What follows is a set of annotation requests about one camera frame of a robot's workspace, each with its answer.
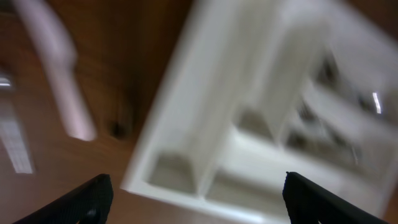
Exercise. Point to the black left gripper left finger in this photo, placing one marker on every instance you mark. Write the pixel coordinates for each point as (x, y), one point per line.
(88, 203)

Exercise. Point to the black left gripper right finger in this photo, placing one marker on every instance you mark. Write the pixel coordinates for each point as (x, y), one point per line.
(308, 203)

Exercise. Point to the steel fork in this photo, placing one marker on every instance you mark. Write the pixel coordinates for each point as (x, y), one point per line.
(314, 136)

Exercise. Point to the large steel spoon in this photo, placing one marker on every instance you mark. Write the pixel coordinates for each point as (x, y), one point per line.
(330, 76)

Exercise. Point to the steel tongs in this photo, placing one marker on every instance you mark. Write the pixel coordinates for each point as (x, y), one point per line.
(121, 123)

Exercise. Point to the small steel spoon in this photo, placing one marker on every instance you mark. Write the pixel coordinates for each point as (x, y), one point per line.
(12, 136)

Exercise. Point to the white plastic cutlery tray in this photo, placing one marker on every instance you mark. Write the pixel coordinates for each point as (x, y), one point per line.
(214, 141)

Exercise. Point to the pink plastic knife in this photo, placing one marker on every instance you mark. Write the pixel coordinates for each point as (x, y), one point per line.
(58, 56)

